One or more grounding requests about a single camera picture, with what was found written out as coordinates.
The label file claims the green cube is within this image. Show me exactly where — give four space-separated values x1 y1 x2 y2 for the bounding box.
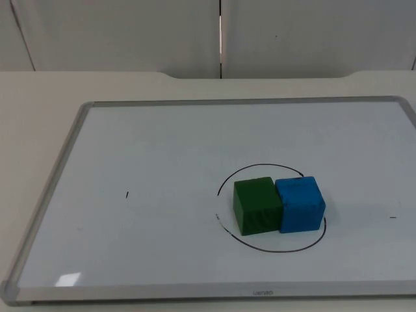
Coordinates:
233 176 285 237

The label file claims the grey-framed whiteboard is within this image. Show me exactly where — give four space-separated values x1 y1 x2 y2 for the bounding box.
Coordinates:
0 95 416 307

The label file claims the blue cube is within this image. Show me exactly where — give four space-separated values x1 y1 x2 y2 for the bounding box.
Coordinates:
274 175 326 234

